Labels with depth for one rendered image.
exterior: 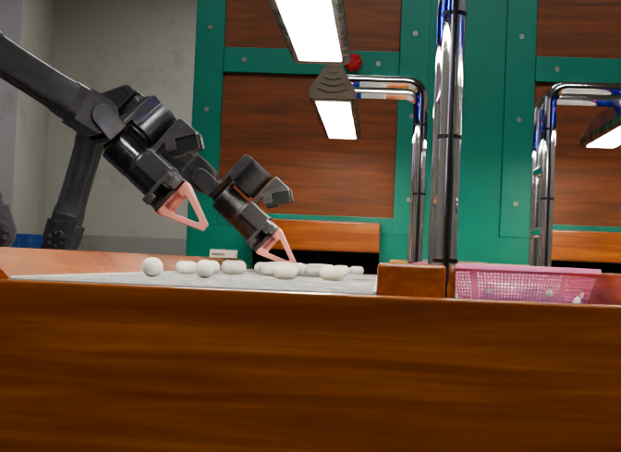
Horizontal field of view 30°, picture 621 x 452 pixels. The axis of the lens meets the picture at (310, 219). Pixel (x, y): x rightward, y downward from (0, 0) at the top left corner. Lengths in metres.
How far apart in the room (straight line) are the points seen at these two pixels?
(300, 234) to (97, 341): 1.78
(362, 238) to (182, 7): 6.46
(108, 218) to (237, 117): 6.13
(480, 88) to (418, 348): 1.92
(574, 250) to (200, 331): 1.87
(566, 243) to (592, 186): 0.17
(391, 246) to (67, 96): 1.11
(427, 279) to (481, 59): 1.90
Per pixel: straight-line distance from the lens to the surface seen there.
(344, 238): 2.68
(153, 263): 1.26
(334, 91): 1.98
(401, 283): 0.93
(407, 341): 0.91
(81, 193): 2.39
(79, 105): 1.86
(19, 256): 1.06
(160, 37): 9.00
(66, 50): 9.07
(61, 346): 0.94
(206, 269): 1.31
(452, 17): 1.24
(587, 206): 2.80
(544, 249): 2.20
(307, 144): 2.77
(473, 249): 2.75
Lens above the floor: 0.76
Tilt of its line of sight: 2 degrees up
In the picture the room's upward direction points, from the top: 2 degrees clockwise
